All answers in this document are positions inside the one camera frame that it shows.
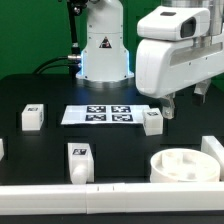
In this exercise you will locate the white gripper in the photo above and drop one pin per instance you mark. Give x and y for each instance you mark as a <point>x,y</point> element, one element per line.
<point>164,67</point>

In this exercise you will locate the white round stool seat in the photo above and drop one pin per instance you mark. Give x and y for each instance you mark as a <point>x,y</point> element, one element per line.
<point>183,165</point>

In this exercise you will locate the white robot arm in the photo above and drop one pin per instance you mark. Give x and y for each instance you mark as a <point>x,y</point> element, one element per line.
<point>105,60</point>

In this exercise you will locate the white sheet with four tags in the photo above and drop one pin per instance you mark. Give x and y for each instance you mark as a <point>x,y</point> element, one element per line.
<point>103,114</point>

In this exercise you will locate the white block at left edge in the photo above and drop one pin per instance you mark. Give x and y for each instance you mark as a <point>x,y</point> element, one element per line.
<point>1,149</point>

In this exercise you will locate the white right rail wall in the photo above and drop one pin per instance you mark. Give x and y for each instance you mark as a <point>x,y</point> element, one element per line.
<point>211,146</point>

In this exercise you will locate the white rail wall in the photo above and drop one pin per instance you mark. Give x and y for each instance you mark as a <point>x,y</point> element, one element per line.
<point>111,198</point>
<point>211,146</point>

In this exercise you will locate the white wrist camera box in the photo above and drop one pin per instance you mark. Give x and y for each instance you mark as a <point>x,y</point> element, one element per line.
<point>174,23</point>

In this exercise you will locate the white front rail wall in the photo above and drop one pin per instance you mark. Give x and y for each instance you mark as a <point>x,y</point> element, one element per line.
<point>111,198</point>

